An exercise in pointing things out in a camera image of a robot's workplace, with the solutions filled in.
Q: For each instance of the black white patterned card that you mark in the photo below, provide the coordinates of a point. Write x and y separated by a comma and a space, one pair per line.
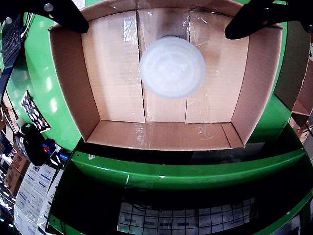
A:
35, 112

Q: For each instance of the black handheld barcode scanner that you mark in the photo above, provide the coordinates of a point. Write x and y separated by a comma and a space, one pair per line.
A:
31, 147

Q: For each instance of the white printed paper sheet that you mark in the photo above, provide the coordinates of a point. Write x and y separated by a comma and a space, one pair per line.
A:
50, 195
27, 195

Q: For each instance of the small blue object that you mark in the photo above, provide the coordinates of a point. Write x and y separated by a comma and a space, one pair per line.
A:
64, 155

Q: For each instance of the stacked cardboard boxes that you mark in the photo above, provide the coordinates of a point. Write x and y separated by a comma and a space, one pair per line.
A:
15, 171

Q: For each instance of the brown cardboard box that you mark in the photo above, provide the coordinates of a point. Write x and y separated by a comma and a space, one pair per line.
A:
300, 98

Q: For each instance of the black keyboard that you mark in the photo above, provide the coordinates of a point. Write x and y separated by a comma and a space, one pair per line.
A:
11, 39

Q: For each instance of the translucent bottle with blue label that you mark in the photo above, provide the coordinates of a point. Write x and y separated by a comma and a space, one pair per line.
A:
171, 68

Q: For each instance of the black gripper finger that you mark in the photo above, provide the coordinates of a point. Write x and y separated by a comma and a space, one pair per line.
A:
61, 12
256, 17

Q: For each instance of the red and blue object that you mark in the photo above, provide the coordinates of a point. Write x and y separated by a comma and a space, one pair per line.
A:
47, 147

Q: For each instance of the shallow cardboard tray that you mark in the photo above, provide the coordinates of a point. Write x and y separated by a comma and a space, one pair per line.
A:
110, 85

